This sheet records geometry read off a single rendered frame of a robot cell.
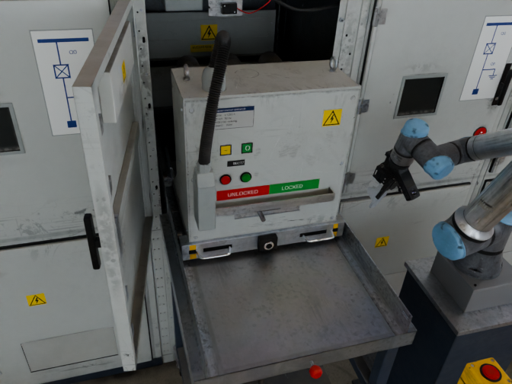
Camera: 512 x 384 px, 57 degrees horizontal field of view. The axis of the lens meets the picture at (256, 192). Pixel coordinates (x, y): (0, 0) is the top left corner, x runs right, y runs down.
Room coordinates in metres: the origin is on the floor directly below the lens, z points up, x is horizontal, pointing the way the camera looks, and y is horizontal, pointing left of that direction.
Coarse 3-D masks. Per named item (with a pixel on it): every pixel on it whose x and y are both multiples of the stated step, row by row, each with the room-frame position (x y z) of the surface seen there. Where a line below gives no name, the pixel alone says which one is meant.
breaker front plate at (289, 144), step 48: (288, 96) 1.18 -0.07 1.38; (336, 96) 1.22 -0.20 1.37; (192, 144) 1.10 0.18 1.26; (240, 144) 1.14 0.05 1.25; (288, 144) 1.18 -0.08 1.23; (336, 144) 1.23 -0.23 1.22; (192, 192) 1.09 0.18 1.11; (288, 192) 1.18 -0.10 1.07; (336, 192) 1.24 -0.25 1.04; (192, 240) 1.09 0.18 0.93
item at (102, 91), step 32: (128, 0) 1.25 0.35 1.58; (128, 32) 1.16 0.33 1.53; (96, 64) 0.80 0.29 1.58; (128, 64) 1.11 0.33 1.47; (96, 96) 0.84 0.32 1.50; (128, 96) 1.23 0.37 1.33; (96, 128) 0.70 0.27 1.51; (128, 128) 1.17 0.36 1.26; (96, 160) 0.70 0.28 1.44; (128, 160) 1.03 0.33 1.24; (96, 192) 0.70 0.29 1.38; (128, 192) 1.05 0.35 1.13; (128, 224) 0.99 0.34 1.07; (96, 256) 0.73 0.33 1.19; (128, 256) 0.93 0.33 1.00; (128, 288) 0.87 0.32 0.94; (128, 320) 0.70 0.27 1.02; (128, 352) 0.70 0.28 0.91
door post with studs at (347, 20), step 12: (348, 0) 1.51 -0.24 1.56; (360, 0) 1.52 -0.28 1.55; (348, 12) 1.51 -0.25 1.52; (348, 24) 1.52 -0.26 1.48; (336, 36) 1.51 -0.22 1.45; (348, 36) 1.52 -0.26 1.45; (336, 48) 1.51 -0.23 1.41; (348, 48) 1.52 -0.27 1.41; (348, 60) 1.52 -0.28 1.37; (348, 72) 1.52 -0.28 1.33
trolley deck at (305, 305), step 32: (160, 224) 1.30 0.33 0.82; (256, 256) 1.13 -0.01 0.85; (288, 256) 1.14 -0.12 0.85; (320, 256) 1.15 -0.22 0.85; (224, 288) 0.98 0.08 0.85; (256, 288) 0.99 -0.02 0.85; (288, 288) 1.00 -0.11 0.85; (320, 288) 1.01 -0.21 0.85; (352, 288) 1.02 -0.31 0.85; (224, 320) 0.87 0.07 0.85; (256, 320) 0.87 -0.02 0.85; (288, 320) 0.88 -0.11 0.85; (320, 320) 0.89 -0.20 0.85; (352, 320) 0.89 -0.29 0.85; (384, 320) 0.90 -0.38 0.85; (192, 352) 0.76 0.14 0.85; (224, 352) 0.76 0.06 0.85; (256, 352) 0.77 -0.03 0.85; (288, 352) 0.77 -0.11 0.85; (320, 352) 0.78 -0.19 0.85; (352, 352) 0.81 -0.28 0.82
